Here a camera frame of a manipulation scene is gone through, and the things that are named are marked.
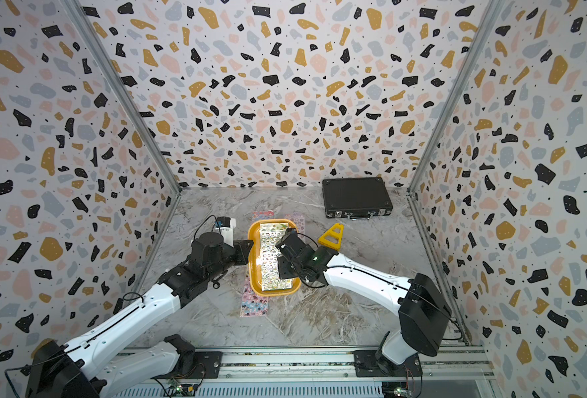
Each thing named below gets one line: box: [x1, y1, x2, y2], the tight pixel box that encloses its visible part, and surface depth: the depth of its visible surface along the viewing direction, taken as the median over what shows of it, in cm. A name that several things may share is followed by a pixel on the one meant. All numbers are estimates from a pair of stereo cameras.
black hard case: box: [322, 176, 393, 221], surface depth 115 cm
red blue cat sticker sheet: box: [251, 209, 277, 226], surface depth 115 cm
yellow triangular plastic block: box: [318, 223, 345, 252], surface depth 107 cm
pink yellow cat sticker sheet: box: [239, 273, 269, 318], surface depth 87 cm
